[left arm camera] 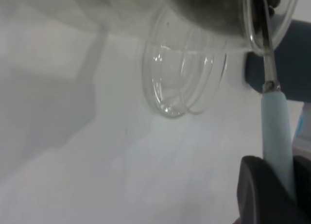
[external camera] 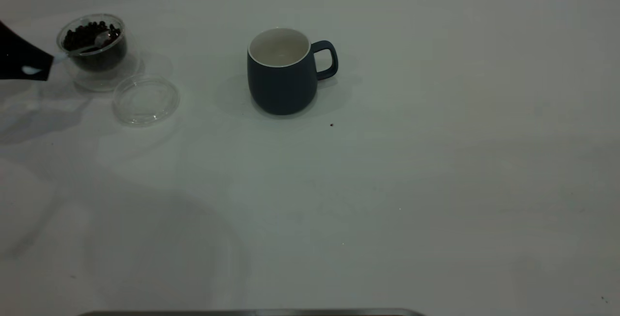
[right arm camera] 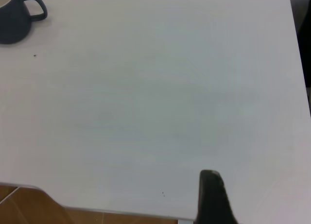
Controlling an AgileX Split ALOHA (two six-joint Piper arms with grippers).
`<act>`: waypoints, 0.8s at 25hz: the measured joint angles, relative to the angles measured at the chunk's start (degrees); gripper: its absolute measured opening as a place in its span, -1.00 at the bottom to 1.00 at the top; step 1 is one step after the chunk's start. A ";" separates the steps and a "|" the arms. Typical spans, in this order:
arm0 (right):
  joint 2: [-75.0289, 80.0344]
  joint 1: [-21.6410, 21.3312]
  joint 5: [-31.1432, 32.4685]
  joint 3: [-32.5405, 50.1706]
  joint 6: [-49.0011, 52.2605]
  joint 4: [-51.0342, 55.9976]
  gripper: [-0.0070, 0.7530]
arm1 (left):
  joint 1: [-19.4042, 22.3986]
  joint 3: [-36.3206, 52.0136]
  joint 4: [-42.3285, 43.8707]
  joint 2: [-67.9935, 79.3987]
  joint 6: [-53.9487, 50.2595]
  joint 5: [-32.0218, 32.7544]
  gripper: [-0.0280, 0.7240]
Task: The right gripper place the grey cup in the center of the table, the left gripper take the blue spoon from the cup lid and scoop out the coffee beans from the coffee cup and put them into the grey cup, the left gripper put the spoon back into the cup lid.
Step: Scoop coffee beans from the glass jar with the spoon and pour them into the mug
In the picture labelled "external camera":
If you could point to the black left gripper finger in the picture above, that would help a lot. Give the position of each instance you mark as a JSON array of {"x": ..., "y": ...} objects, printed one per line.
[
  {"x": 17, "y": 49},
  {"x": 12, "y": 76}
]

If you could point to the dark grey ceramic mug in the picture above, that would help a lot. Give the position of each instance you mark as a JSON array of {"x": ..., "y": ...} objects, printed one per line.
[{"x": 283, "y": 88}]

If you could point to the dark coffee beans pile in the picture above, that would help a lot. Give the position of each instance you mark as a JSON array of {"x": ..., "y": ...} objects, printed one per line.
[{"x": 104, "y": 59}]

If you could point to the clear round glass lid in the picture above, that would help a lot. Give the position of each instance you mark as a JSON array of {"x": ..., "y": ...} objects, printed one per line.
[{"x": 145, "y": 107}]

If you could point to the clear double-wall glass cup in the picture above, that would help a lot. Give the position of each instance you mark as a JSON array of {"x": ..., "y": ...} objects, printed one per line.
[{"x": 104, "y": 77}]

